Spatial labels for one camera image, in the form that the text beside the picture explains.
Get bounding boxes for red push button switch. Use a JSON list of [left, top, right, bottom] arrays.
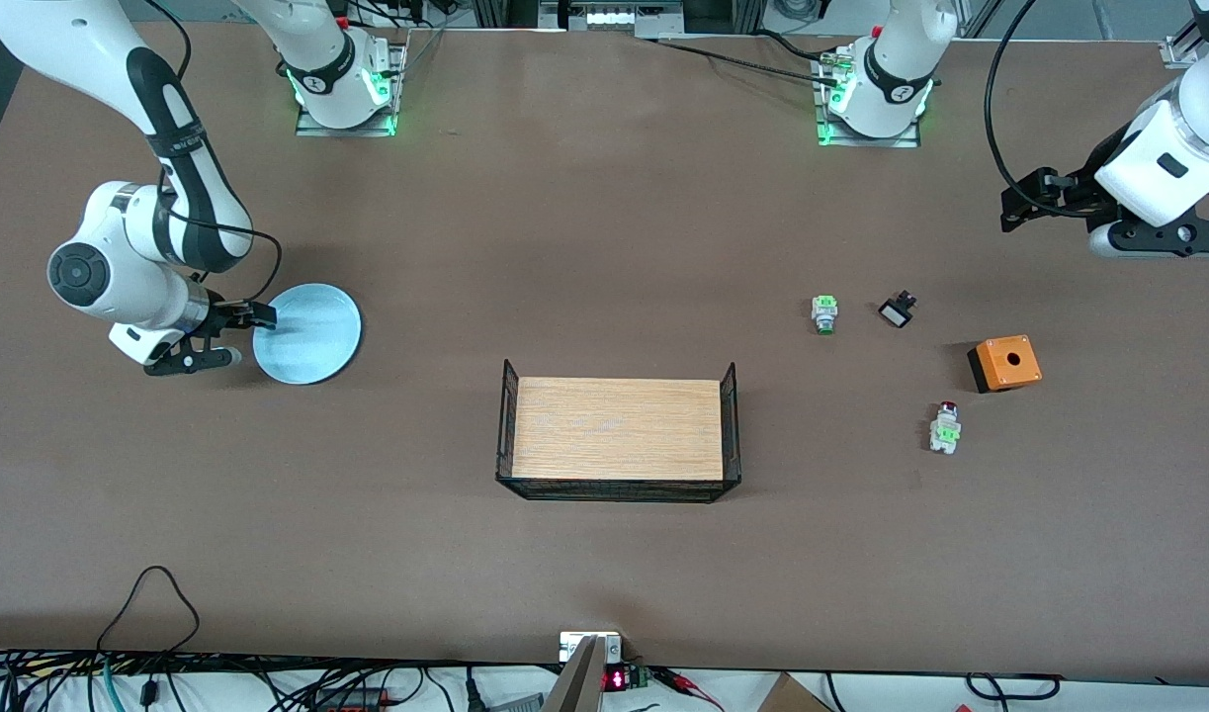
[[928, 400, 963, 455]]

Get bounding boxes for light blue round plate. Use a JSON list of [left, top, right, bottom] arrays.
[[252, 283, 363, 386]]

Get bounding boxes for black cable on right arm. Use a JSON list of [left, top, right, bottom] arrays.
[[141, 0, 285, 304]]

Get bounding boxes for orange button enclosure box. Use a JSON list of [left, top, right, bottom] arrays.
[[966, 334, 1043, 395]]

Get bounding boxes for white light bar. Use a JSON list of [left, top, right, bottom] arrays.
[[584, 6, 666, 29]]

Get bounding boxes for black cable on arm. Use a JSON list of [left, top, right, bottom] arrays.
[[984, 0, 1099, 219], [141, 0, 285, 304]]

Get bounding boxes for black cable across table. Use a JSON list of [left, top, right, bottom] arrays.
[[636, 35, 834, 86]]

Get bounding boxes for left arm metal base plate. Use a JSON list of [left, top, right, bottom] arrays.
[[815, 47, 923, 149]]

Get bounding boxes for black cable coil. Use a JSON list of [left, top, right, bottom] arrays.
[[965, 672, 1063, 705]]

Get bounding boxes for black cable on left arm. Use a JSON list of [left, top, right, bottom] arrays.
[[984, 0, 1099, 219]]

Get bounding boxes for grey camera pole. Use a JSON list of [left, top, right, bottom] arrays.
[[543, 636, 606, 712]]

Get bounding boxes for black wire basket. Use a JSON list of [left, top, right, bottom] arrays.
[[495, 359, 742, 504]]

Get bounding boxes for black power strip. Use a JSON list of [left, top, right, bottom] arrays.
[[302, 685, 392, 712]]

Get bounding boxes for red clip leads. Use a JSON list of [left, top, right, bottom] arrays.
[[651, 667, 726, 711]]

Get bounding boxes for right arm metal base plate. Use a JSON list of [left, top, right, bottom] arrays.
[[294, 40, 401, 138]]

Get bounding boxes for black looped cable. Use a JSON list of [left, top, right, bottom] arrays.
[[95, 565, 202, 656]]

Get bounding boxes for small metal bracket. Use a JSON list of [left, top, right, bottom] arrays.
[[559, 631, 624, 664]]

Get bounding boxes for brown cardboard piece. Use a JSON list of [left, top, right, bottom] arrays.
[[757, 672, 834, 712]]

